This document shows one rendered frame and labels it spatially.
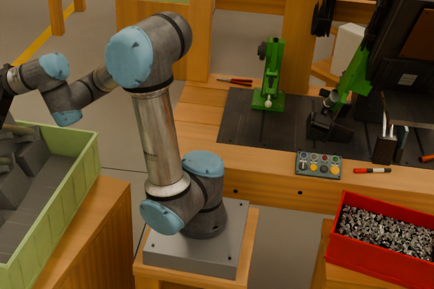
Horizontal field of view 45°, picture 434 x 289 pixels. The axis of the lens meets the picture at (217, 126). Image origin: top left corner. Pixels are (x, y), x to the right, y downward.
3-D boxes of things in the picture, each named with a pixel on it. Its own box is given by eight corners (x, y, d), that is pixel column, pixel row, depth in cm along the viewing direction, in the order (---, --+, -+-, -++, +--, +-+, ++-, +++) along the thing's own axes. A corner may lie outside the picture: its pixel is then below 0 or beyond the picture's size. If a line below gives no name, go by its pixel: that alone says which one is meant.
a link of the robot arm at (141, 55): (210, 213, 140) (181, 15, 113) (176, 248, 130) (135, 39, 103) (175, 201, 146) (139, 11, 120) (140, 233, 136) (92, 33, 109)
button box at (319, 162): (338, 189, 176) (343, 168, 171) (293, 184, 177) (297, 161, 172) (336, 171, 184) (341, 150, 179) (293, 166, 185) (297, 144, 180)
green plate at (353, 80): (360, 110, 184) (390, 59, 173) (338, 102, 184) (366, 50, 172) (358, 94, 194) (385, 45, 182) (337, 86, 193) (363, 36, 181)
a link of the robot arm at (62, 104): (99, 109, 146) (81, 73, 143) (68, 128, 138) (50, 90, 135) (82, 112, 151) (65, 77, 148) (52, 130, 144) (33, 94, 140)
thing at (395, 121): (439, 133, 165) (442, 125, 163) (387, 127, 166) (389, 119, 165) (417, 76, 197) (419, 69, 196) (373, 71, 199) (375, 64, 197)
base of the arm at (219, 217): (224, 242, 147) (226, 216, 141) (170, 236, 148) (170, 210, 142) (228, 204, 159) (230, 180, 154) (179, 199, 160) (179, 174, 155)
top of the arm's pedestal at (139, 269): (245, 296, 144) (246, 286, 142) (132, 275, 148) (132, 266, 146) (258, 217, 171) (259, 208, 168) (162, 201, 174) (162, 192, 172)
